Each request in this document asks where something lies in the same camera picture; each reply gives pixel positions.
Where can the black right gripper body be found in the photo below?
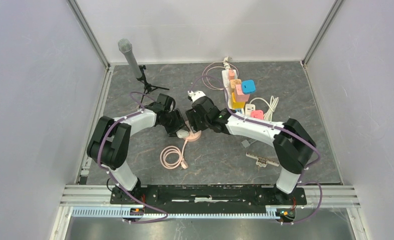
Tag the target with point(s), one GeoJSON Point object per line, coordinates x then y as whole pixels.
{"type": "Point", "coordinates": [202, 124]}

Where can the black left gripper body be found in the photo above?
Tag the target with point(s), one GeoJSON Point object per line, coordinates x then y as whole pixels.
{"type": "Point", "coordinates": [173, 122]}

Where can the round pink power socket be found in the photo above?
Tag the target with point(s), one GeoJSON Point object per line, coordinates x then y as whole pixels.
{"type": "Point", "coordinates": [193, 135]}

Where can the long white power strip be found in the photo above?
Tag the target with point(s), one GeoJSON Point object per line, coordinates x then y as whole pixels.
{"type": "Point", "coordinates": [226, 85]}

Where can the light blue plug adapter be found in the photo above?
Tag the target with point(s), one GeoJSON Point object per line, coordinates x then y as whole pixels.
{"type": "Point", "coordinates": [248, 86]}

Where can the white plug adapter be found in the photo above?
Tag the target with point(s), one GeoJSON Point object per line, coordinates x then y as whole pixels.
{"type": "Point", "coordinates": [182, 134]}

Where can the pink cube socket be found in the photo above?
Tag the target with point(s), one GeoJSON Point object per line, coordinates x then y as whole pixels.
{"type": "Point", "coordinates": [239, 95]}

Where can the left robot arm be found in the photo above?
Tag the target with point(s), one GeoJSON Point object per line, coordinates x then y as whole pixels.
{"type": "Point", "coordinates": [109, 143]}

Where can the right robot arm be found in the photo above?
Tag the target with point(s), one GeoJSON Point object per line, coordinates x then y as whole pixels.
{"type": "Point", "coordinates": [291, 142]}

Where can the yellow cube socket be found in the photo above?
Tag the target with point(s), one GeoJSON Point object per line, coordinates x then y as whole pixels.
{"type": "Point", "coordinates": [236, 104]}

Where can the tan patterned cube socket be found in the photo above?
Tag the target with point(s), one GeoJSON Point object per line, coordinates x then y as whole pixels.
{"type": "Point", "coordinates": [234, 83]}

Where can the small salmon plug adapter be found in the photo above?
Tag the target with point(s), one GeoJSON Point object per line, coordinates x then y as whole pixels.
{"type": "Point", "coordinates": [231, 74]}

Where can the pink red plug adapter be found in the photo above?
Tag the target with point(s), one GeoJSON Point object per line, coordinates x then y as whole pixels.
{"type": "Point", "coordinates": [257, 114]}

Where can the small white power strip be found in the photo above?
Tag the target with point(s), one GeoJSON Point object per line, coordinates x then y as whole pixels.
{"type": "Point", "coordinates": [248, 109]}

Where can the grey plastic clip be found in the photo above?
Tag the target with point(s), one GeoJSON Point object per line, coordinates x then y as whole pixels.
{"type": "Point", "coordinates": [246, 143]}

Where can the beige comb strip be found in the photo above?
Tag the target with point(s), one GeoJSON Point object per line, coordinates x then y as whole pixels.
{"type": "Point", "coordinates": [262, 161]}

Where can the grey microphone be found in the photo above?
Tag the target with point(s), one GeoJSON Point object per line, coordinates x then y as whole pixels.
{"type": "Point", "coordinates": [126, 48]}

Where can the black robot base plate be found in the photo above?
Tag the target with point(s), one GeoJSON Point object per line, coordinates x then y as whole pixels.
{"type": "Point", "coordinates": [208, 199]}

